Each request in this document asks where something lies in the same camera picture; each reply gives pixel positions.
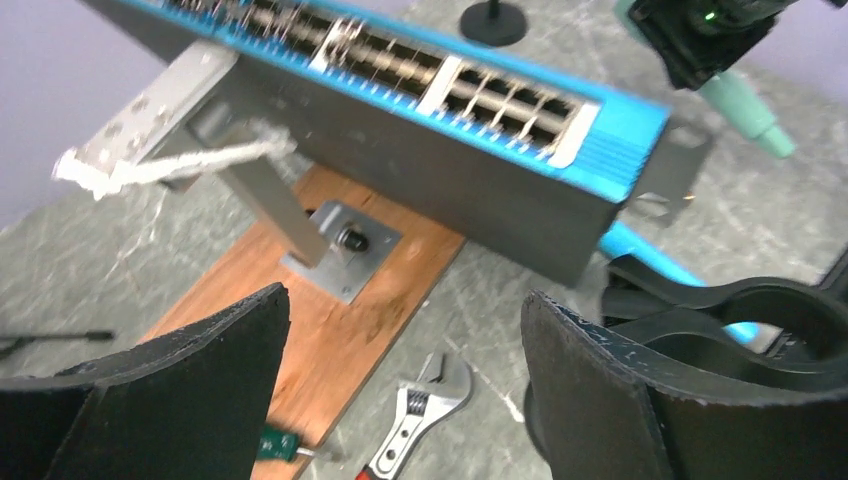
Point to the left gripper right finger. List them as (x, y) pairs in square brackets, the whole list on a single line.
[(662, 417)]

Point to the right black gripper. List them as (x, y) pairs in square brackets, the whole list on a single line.
[(698, 39)]

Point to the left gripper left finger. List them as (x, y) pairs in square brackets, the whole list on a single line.
[(189, 404)]

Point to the mint green microphone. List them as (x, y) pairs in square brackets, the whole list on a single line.
[(734, 99)]

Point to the blue microphone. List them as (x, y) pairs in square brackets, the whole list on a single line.
[(642, 280)]

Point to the black stand with shock mount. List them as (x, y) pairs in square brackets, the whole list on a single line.
[(494, 23)]

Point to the black tripod mic stand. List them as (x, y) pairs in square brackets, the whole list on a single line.
[(11, 343)]

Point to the wooden board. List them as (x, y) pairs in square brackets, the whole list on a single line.
[(332, 347)]

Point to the green handle screwdriver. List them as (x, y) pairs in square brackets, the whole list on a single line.
[(287, 446)]

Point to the adjustable wrench red handle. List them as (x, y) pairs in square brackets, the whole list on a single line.
[(443, 386)]

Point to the blue black network switch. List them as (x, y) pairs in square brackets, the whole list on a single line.
[(532, 163)]

